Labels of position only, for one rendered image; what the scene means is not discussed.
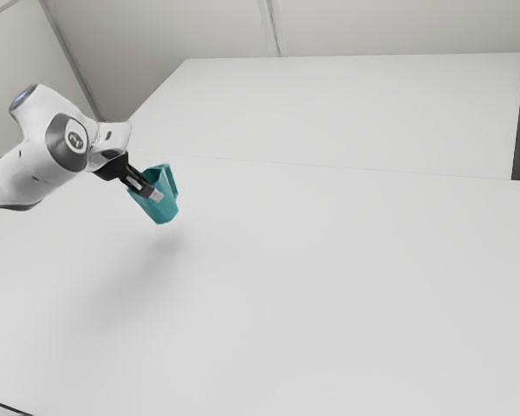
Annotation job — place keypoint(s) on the teal faceted mug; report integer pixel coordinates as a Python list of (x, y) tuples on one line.
[(162, 206)]

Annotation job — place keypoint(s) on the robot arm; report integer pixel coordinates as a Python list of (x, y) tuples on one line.
[(30, 164)]

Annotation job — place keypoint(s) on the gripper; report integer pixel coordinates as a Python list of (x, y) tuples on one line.
[(112, 168)]

